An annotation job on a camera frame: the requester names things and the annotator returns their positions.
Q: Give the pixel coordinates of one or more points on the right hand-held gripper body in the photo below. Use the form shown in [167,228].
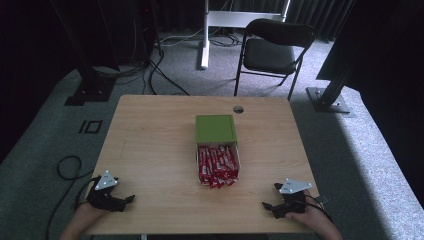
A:
[293,203]

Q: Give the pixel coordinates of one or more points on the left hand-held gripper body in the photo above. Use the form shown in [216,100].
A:
[103,200]

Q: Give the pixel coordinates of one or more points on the person's left hand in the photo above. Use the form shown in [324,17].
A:
[88,215]

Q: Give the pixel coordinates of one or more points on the person's right hand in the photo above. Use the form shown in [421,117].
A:
[313,215]

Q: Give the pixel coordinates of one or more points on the pile of red snack packets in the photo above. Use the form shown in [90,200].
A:
[218,165]

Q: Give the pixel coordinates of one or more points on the green box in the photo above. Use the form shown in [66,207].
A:
[215,128]

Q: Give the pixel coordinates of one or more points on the round table grommet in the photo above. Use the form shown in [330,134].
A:
[238,109]

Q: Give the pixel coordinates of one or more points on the black metal stand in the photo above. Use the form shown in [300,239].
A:
[90,90]
[328,100]

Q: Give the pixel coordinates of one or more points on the black folding chair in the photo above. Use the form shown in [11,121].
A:
[270,53]

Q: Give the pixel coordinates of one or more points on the black computer tower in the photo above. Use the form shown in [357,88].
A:
[136,30]

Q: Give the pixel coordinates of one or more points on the dark curtain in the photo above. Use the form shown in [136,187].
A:
[320,13]

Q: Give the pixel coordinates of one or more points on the white desk frame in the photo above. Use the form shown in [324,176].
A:
[206,33]

